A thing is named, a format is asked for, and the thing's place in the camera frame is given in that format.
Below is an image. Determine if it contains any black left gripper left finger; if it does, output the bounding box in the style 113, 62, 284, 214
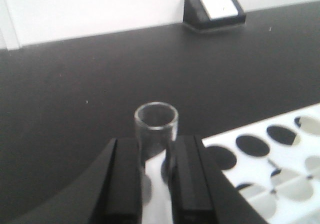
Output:
86, 138, 143, 224

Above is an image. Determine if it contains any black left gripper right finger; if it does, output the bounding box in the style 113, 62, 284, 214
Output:
169, 136, 266, 224

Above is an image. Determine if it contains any short transparent glass tube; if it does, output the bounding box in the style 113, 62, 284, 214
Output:
133, 101, 179, 176

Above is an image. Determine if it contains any white test tube rack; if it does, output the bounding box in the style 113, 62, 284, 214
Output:
143, 104, 320, 224

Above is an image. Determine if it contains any white socket on black base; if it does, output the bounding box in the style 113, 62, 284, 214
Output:
182, 0, 247, 31

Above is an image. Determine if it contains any white wall cable conduit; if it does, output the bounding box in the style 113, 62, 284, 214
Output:
0, 0, 21, 50

